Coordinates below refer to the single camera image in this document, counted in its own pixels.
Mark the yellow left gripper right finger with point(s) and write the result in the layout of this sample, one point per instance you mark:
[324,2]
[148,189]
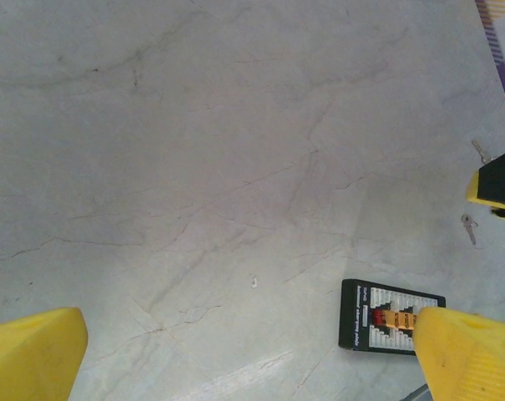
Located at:
[469,359]

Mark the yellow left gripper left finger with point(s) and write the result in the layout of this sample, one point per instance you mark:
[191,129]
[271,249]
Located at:
[26,359]

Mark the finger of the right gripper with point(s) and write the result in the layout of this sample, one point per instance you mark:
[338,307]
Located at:
[498,184]

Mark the small silver key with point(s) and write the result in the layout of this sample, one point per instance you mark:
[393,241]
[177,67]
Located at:
[479,149]
[470,235]

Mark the black balance charging board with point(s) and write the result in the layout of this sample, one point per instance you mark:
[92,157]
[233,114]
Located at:
[352,317]

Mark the tiny white scrap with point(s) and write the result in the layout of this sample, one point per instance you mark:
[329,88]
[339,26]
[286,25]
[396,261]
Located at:
[255,282]

